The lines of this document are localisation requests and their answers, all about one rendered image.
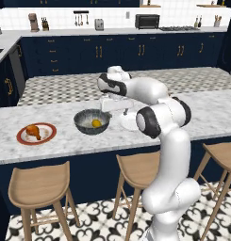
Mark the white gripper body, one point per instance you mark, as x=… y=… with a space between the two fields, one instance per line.
x=115 y=104

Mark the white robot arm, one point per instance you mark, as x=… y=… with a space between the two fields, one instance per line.
x=170 y=150

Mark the yellow lemon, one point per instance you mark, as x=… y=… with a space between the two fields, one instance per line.
x=96 y=123

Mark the grey speckled bowl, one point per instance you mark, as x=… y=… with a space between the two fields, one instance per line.
x=84 y=122

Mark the brown chicken drumstick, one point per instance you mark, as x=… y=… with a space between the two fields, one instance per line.
x=32 y=130

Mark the dark fridge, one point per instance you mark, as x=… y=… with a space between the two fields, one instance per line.
x=227 y=40

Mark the dark blue lower cupboard run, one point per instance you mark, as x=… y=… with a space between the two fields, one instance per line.
x=120 y=51

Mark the wooden bar stool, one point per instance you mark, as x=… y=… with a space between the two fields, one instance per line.
x=222 y=157
x=137 y=169
x=38 y=185

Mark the dark blue island counter base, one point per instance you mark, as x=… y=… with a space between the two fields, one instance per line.
x=95 y=175

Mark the red rimmed plate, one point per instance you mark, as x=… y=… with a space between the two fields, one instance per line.
x=47 y=133

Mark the silver toaster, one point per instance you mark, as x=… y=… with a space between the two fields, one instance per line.
x=99 y=24

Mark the black toaster oven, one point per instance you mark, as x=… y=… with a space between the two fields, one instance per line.
x=147 y=21

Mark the black hob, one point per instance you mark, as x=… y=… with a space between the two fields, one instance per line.
x=179 y=28

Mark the grey dishwasher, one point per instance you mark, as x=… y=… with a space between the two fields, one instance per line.
x=17 y=69

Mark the wooden knife block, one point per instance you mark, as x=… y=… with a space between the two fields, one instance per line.
x=45 y=25

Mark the dark blue upper cupboards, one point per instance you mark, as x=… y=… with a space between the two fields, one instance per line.
x=66 y=3

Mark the pale bottle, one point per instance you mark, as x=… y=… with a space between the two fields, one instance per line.
x=196 y=22

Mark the dark blue side cupboard run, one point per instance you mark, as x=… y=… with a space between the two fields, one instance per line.
x=2 y=84

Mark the dark bottle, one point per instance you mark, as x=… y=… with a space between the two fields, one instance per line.
x=200 y=22

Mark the pot with wooden tools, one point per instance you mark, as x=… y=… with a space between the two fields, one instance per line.
x=217 y=22

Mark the grey wall socket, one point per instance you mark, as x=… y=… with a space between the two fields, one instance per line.
x=127 y=15

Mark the rail with hanging tools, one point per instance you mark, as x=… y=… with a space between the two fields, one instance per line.
x=80 y=12

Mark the wooden wall shelf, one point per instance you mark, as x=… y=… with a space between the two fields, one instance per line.
x=206 y=5
x=150 y=6

